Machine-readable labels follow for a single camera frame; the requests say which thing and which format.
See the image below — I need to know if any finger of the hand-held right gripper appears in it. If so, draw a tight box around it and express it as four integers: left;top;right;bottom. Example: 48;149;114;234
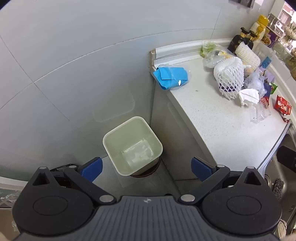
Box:
276;146;296;169

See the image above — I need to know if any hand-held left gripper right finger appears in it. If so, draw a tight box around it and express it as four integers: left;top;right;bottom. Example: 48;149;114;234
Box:
179;157;266;205

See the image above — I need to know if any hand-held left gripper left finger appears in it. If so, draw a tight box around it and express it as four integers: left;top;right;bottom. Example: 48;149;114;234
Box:
26;157;116;205

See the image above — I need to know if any white plastic waste bin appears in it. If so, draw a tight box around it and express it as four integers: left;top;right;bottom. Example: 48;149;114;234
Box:
102;116;163;176

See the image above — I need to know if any red snack packet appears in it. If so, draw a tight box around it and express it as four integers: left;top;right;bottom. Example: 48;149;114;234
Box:
274;95;292;123

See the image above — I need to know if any white paper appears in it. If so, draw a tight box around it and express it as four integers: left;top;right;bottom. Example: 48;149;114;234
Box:
238;88;259;107

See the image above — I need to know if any clear plastic bag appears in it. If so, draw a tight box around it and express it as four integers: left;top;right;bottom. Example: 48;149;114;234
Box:
244;70;269;98

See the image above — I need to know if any blue cloth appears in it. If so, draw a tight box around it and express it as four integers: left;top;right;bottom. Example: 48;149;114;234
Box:
153;64;192;91

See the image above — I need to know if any large white foam fruit net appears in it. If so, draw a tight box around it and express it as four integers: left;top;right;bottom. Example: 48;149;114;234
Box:
213;57;245;101

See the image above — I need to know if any white ribbed foam fruit net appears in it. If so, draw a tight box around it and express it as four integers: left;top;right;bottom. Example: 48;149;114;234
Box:
235;42;261;70

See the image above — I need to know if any steel kitchen sink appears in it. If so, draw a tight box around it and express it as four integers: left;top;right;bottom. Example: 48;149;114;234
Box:
255;123;296;232

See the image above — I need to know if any dark scouring pad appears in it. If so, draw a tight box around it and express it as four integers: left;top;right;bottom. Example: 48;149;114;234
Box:
273;179;285;200

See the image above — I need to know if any grey kitchen cabinet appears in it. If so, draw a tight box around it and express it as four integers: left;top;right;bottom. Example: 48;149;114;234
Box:
150;70;218;181

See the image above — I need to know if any dark round floor base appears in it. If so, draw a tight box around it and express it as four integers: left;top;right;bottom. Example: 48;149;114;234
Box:
129;160;161;179

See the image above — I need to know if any clear plastic tray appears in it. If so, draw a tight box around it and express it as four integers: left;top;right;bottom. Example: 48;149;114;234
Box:
250;102;271;123

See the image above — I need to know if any glass vase with roots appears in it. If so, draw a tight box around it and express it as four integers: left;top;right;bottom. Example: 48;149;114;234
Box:
274;39;292;61

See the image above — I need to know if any plastic bag with vegetable scraps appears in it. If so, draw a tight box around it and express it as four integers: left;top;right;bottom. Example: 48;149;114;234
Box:
200;40;234;69

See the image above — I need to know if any purple instant noodle cup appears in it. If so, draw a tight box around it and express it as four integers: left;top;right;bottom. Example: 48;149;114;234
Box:
261;29;278;48

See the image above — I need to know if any dark bottle with gold collar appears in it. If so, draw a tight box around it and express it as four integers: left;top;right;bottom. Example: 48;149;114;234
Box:
228;27;249;55
245;30;259;50

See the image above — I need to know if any garlic bulb bunch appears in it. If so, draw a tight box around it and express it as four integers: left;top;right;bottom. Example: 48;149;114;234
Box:
283;23;296;40

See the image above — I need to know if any white bottle with yellow lid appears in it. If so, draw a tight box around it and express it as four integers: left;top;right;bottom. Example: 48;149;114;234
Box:
249;14;270;40

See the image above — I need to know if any grey wall socket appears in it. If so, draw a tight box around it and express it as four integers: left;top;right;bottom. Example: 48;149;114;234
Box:
239;0;255;9

